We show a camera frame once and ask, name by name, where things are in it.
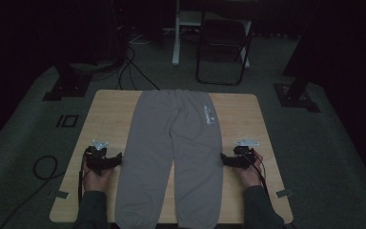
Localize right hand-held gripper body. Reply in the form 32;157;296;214
231;137;261;170

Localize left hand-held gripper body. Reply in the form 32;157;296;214
85;138;112;177

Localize grey pants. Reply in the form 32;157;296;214
113;89;224;229

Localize person's right hand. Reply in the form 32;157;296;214
233;150;265;188

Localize person's left hand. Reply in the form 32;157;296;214
82;149;114;193

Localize grey tape piece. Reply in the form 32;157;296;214
274;188;294;198
49;190;71;200

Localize black stand base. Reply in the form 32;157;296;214
42;61;93;102
273;74;321;114

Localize black folding chair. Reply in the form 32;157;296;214
195;0;259;87

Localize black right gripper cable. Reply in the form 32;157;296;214
241;148;271;198

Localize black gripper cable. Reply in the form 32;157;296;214
241;148;271;198
77;149;92;205

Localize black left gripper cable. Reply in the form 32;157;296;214
77;149;92;205

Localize looped black floor cable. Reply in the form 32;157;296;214
0;155;67;229

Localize black floor cables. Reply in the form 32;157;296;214
115;44;160;92

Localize white desk frame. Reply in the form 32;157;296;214
172;0;252;70

